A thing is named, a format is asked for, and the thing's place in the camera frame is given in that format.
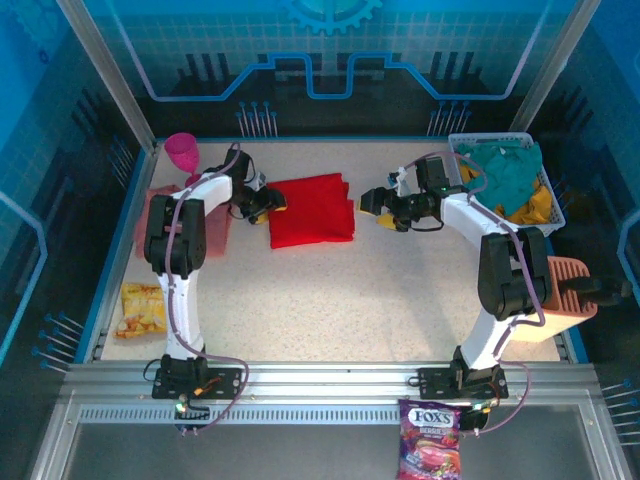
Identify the red t-shirt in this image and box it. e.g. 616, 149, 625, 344
266, 173, 356, 250

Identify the pink folded t-shirt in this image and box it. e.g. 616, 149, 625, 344
134, 183, 234, 259

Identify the magenta plastic goblet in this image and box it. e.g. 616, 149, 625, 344
164, 132, 206, 189

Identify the teal t-shirt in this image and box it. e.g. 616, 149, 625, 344
457, 142, 544, 219

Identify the yellow t-shirt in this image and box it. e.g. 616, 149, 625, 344
459, 164, 554, 226

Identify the white plastic basket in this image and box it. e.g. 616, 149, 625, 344
448, 132, 569, 239

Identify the yellow snack bag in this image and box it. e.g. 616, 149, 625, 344
114, 282, 167, 340

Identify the orange plastic slotted holder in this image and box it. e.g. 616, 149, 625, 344
509, 255, 599, 344

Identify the purple Fox's candy bag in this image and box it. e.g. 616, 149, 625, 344
397, 398, 464, 480

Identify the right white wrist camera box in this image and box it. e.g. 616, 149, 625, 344
387, 167, 414, 199

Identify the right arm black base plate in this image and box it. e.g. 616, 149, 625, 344
417, 367, 510, 401

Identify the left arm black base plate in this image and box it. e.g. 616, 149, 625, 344
151, 368, 244, 401

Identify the aluminium frame rail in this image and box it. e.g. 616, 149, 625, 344
59, 362, 601, 407

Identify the aluminium frame post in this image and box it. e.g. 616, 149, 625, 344
55, 0, 162, 154
508, 0, 602, 135

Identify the black handle object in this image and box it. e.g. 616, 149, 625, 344
559, 277, 634, 306

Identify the grey slotted cable duct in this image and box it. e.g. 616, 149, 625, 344
78, 407, 584, 426

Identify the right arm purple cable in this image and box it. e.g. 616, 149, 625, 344
404, 151, 546, 436

